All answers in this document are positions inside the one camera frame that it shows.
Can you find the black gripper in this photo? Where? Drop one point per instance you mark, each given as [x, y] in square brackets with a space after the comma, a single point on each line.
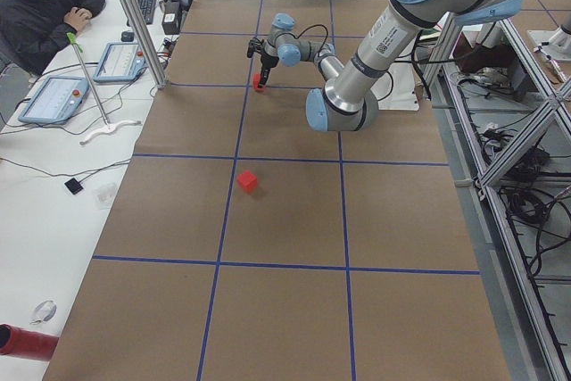
[267, 60]

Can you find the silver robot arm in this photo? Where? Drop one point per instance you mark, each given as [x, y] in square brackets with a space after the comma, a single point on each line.
[346, 102]

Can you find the red cube far side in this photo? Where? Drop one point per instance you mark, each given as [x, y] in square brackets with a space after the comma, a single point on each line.
[247, 181]

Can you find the black box white label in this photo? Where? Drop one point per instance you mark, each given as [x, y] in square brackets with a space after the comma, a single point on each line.
[171, 19]

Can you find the far teach pendant tablet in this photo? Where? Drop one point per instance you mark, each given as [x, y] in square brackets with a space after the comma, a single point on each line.
[121, 62]

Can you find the teach pendant tablet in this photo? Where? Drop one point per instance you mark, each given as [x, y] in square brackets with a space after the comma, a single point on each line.
[121, 62]
[56, 100]

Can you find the metal rod green tip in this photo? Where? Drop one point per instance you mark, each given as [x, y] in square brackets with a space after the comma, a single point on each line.
[108, 127]

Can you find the brown paper table mat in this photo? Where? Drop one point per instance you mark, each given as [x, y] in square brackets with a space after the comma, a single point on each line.
[351, 260]

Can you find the near teach pendant tablet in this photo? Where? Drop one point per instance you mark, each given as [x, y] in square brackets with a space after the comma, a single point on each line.
[56, 100]

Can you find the seated person dark jacket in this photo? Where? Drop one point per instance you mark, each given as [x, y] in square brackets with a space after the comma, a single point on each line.
[37, 30]

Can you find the red cylinder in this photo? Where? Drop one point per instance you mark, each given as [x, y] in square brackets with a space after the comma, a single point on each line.
[24, 344]

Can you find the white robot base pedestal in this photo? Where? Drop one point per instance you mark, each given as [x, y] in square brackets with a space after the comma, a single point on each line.
[397, 89]

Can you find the aluminium frame post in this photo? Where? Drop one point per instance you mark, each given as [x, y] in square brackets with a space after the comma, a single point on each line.
[137, 23]

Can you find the aluminium side frame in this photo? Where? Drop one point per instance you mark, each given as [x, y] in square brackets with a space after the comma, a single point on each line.
[508, 106]

